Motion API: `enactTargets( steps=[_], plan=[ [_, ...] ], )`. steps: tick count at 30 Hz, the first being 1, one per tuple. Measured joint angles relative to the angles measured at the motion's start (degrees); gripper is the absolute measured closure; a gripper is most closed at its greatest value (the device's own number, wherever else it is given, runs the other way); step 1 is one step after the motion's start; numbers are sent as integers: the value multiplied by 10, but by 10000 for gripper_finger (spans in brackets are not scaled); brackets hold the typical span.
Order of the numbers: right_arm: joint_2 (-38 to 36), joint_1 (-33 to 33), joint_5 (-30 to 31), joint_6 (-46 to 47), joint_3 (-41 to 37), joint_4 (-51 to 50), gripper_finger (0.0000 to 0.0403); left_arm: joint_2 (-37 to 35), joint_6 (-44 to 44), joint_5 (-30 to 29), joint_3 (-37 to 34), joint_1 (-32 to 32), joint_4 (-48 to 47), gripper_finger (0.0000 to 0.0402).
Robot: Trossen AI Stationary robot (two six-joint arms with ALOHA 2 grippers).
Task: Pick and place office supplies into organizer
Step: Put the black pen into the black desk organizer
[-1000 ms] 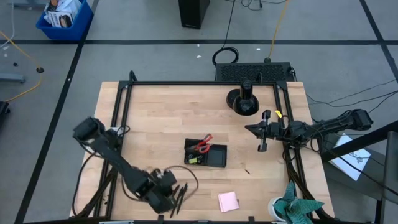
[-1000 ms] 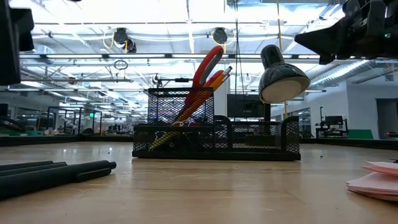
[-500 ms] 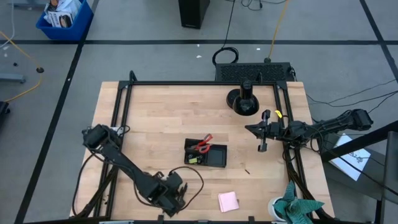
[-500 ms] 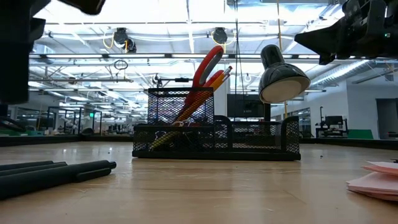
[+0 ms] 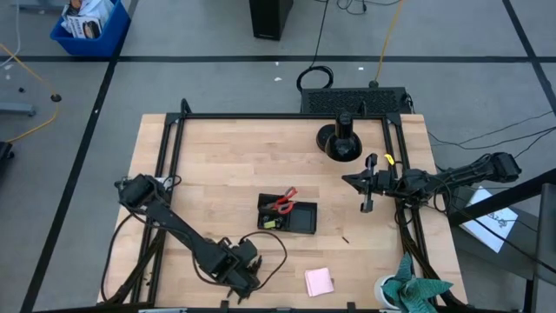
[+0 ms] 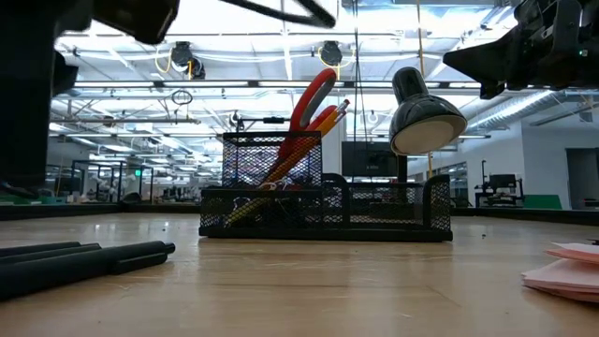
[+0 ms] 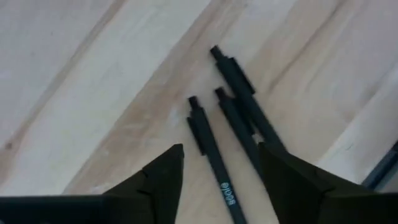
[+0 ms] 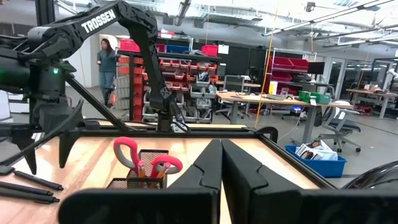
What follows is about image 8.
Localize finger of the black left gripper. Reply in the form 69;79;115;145
11;128;38;175
58;128;81;169

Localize blue plastic bin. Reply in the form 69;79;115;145
284;144;348;179

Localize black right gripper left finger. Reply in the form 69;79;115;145
167;139;223;224

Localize black wall screen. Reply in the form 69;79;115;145
307;61;326;75

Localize black pen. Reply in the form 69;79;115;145
14;170;65;192
0;187;60;205
0;181;54;197

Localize grey office chair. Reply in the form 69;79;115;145
316;100;363;154

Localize person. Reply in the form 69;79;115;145
96;38;119;109

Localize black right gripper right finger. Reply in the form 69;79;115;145
221;139;303;224

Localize shelf rack with red bins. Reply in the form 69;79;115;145
117;30;222;123

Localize stack of magazines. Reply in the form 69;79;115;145
294;139;339;161

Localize red-handled scissors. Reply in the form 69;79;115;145
113;136;184;179

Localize long wooden desk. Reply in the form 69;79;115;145
215;91;354;144

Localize metal shelf with red bins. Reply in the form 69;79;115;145
264;48;312;96

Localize green boxes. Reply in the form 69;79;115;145
297;90;332;105

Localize black mesh desk organizer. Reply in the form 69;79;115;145
105;149;170;190

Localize yellow hanging cable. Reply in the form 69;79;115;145
254;7;279;129

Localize wooden workbench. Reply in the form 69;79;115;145
346;88;398;119

